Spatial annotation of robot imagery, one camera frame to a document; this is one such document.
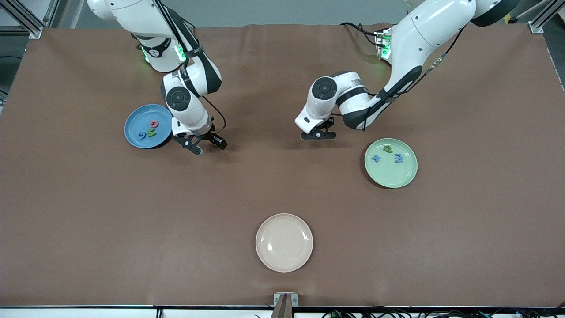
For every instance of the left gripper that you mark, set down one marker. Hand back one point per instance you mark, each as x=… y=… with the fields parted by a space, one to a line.
x=328 y=123

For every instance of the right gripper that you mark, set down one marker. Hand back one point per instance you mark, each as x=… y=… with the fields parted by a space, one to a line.
x=209 y=136

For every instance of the green foam letter N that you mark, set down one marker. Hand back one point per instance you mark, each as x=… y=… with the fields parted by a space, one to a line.
x=152 y=133

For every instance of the green foam letter p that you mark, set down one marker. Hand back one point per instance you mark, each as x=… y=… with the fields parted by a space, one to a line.
x=387 y=149

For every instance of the blue foam letter m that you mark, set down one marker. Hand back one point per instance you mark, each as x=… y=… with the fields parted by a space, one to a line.
x=399 y=158

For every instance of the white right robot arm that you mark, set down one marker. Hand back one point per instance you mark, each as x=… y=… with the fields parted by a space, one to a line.
x=132 y=13

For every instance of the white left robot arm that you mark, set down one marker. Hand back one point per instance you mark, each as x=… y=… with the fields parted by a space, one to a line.
x=432 y=26

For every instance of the blue plate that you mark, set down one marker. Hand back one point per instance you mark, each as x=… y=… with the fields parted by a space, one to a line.
x=141 y=117

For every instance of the green plate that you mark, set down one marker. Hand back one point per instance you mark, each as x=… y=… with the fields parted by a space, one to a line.
x=391 y=174

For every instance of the cream plate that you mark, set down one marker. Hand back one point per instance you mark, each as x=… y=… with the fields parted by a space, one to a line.
x=284 y=242

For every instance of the brown table mat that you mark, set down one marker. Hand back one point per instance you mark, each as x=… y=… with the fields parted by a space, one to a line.
x=282 y=198

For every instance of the silver base connector box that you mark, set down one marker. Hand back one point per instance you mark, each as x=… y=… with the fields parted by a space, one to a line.
x=181 y=52
x=380 y=44

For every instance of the silver metal bracket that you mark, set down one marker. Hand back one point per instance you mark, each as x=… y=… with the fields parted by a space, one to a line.
x=276 y=297

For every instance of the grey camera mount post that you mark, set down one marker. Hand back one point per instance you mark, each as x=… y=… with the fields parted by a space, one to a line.
x=284 y=309

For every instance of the aluminium frame extrusion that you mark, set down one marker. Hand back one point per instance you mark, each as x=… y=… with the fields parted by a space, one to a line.
x=536 y=27
x=35 y=31

